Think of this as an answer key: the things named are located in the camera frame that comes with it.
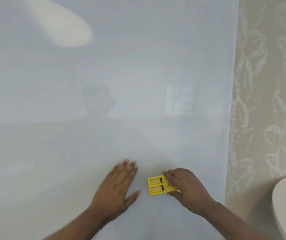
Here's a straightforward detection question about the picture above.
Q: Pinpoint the person's left forearm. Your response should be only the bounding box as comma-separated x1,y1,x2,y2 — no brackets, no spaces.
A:
42,205,109,240

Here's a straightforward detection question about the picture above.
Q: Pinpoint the person's right hand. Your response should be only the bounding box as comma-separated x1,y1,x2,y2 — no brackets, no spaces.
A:
162,168,218,218

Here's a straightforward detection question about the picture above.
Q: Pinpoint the yellow plastic tool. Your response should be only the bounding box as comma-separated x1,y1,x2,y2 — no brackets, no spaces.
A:
147,175,180,196

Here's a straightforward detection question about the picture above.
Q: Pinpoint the person's right forearm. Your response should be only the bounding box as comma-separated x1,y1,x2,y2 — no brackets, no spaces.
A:
203,201,273,240

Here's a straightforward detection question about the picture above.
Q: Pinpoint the white glossy board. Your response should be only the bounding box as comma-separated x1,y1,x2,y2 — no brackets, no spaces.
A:
0,0,240,240

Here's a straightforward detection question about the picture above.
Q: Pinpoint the person's left hand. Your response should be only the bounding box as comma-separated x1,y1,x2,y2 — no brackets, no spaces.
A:
90,159,141,221

